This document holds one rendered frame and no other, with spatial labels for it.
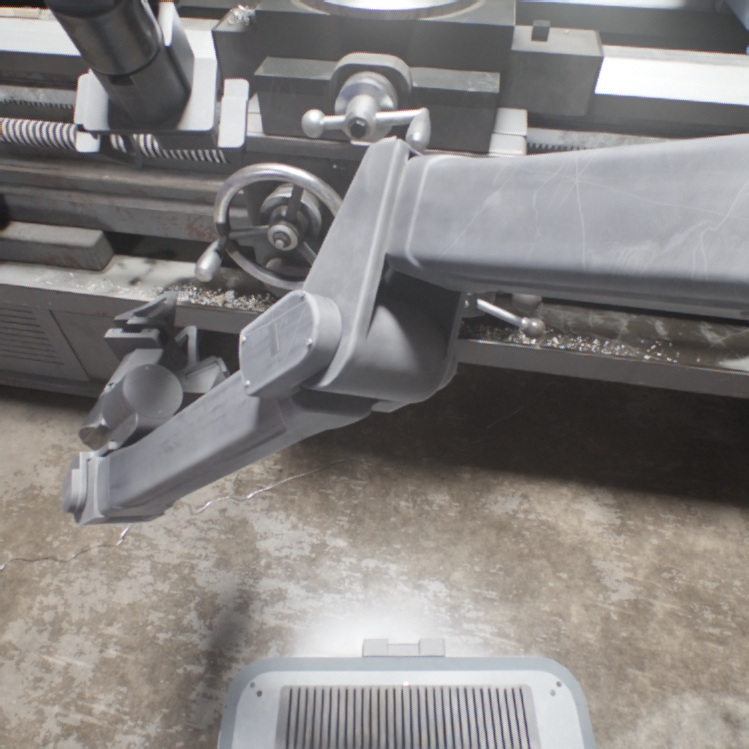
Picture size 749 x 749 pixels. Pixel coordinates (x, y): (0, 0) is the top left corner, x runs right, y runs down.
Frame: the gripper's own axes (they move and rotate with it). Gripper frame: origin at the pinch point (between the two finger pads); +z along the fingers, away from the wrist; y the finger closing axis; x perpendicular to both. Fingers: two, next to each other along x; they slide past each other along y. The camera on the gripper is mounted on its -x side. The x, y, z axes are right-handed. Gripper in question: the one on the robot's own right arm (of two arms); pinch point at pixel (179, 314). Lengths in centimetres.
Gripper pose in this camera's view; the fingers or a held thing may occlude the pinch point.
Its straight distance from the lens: 74.6
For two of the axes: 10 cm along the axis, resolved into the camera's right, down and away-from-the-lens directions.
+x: -9.7, -0.2, 2.3
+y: -1.6, -6.6, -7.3
